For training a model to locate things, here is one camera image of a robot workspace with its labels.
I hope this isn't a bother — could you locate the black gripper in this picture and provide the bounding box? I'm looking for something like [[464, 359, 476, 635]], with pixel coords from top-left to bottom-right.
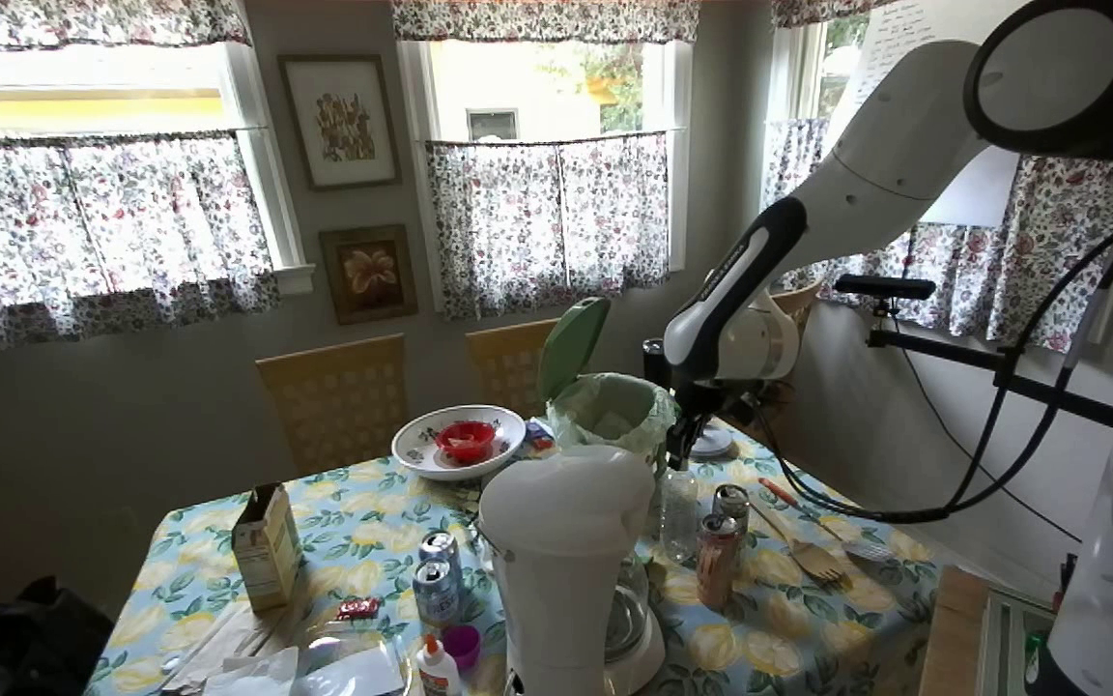
[[664, 382, 726, 472]]

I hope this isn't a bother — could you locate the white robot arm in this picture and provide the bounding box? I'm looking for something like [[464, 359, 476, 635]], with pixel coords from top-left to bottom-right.
[[664, 0, 1113, 696]]

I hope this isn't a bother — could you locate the white glue bottle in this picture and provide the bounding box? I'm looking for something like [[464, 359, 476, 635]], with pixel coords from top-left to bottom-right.
[[419, 635, 464, 696]]

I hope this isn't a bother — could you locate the green bin lid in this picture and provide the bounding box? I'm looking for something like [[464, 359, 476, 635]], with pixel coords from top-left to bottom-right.
[[540, 297, 610, 399]]

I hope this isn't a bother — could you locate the lemon print tablecloth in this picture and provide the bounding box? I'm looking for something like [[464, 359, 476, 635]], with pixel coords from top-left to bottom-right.
[[86, 439, 940, 696]]

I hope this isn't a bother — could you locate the yellow chair back right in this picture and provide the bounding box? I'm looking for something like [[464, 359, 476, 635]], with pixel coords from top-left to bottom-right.
[[464, 320, 553, 416]]

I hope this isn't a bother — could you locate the yellow chair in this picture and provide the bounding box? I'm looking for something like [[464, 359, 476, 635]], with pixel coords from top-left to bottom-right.
[[464, 320, 553, 416], [256, 333, 406, 472]]

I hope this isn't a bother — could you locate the wooden spatula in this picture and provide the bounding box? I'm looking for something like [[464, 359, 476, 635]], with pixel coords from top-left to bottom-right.
[[755, 508, 847, 586]]

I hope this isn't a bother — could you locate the white plate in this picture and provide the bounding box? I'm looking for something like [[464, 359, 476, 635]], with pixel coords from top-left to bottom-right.
[[390, 403, 527, 484]]

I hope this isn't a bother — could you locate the silver can behind coffee maker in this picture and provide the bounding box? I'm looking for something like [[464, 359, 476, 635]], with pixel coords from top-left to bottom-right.
[[413, 560, 464, 626]]

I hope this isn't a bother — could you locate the dark framed picture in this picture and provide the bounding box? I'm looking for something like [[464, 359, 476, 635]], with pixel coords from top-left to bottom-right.
[[320, 226, 419, 325]]

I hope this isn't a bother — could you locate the yellow chair back left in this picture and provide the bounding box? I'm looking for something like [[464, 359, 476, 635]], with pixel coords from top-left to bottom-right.
[[256, 333, 406, 472]]

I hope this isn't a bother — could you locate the framed flower picture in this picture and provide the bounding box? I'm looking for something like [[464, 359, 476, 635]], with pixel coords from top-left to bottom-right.
[[283, 56, 399, 189]]

